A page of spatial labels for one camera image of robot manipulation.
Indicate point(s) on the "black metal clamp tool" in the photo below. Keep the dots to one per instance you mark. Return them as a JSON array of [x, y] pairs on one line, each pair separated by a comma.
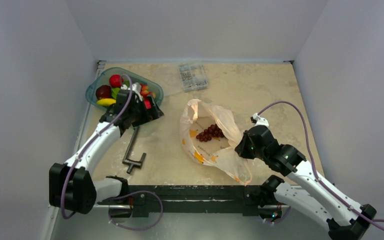
[[127, 159]]

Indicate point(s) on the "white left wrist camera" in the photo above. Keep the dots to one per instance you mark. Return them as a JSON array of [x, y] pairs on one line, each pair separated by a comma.
[[135, 88]]

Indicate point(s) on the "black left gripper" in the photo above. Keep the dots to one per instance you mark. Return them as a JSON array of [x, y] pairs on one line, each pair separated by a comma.
[[149, 114]]

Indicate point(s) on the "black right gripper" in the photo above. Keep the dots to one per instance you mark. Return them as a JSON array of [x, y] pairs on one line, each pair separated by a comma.
[[244, 147]]

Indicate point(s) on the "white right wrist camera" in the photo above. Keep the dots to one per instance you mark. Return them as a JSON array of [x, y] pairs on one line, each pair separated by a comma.
[[258, 120]]

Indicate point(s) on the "yellow fake banana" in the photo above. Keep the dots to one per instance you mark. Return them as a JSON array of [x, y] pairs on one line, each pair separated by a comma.
[[106, 102]]

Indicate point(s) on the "dark purple fake grapes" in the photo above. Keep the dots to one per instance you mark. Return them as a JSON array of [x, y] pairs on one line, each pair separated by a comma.
[[211, 132]]

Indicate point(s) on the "translucent orange plastic bag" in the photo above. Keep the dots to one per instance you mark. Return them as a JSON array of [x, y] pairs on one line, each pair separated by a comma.
[[218, 153]]

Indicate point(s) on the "dark red fake apple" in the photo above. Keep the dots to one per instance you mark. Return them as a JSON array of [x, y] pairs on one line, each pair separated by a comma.
[[103, 92]]

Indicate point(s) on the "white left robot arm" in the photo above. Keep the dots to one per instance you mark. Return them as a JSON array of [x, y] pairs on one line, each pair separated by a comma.
[[71, 187]]

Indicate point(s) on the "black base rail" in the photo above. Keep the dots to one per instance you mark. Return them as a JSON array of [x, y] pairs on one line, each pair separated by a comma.
[[248, 200]]

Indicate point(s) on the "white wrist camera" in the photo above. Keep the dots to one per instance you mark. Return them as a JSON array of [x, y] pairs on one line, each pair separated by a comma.
[[135, 88], [258, 120]]

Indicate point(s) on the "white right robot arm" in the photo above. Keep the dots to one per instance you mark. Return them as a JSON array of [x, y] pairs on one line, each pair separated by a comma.
[[342, 217]]

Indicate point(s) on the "teal plastic tray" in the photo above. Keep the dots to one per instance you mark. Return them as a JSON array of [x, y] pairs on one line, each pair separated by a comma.
[[104, 77]]

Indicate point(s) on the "red yellow fake cherry bunch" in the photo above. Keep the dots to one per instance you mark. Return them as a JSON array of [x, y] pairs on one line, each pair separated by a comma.
[[144, 92]]

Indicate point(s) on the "clear screw organizer box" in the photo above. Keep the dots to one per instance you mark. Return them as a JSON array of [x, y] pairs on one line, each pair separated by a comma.
[[192, 76]]

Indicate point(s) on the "green fake mango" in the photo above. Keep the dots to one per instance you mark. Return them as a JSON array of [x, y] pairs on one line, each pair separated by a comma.
[[114, 92]]

